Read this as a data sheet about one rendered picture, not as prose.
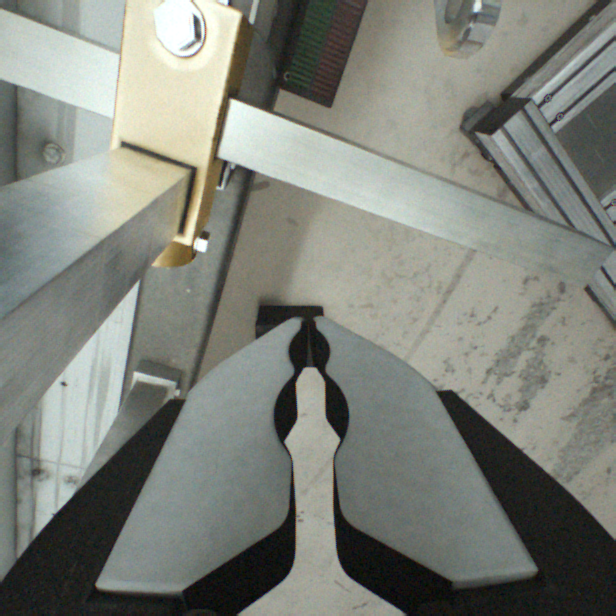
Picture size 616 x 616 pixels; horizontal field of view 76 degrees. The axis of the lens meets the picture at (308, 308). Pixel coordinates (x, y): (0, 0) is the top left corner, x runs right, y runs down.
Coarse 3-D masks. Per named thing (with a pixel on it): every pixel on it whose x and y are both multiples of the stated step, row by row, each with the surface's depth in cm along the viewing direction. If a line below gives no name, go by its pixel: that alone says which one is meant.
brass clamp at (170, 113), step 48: (144, 0) 17; (192, 0) 17; (144, 48) 18; (240, 48) 19; (144, 96) 19; (192, 96) 19; (144, 144) 20; (192, 144) 20; (192, 192) 21; (192, 240) 22
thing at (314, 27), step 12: (312, 0) 28; (324, 0) 28; (312, 12) 29; (324, 12) 29; (312, 24) 29; (324, 24) 29; (300, 36) 29; (312, 36) 29; (324, 36) 29; (300, 48) 30; (312, 48) 30; (300, 60) 30; (312, 60) 30; (300, 72) 30; (312, 72) 31; (300, 84) 31
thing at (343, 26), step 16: (352, 0) 28; (336, 16) 29; (352, 16) 29; (336, 32) 29; (352, 32) 29; (336, 48) 30; (320, 64) 30; (336, 64) 30; (320, 80) 31; (336, 80) 31; (320, 96) 31
